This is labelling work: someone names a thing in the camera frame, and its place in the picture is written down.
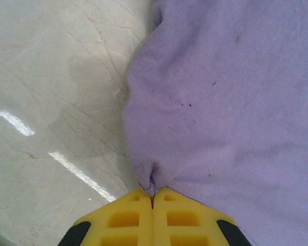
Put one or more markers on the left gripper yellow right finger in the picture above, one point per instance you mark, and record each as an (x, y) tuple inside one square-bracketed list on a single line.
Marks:
[(184, 223)]

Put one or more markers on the purple t-shirt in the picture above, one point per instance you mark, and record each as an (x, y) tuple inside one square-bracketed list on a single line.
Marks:
[(220, 102)]

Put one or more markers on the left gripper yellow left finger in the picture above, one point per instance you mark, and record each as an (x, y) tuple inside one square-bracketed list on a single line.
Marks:
[(123, 223)]

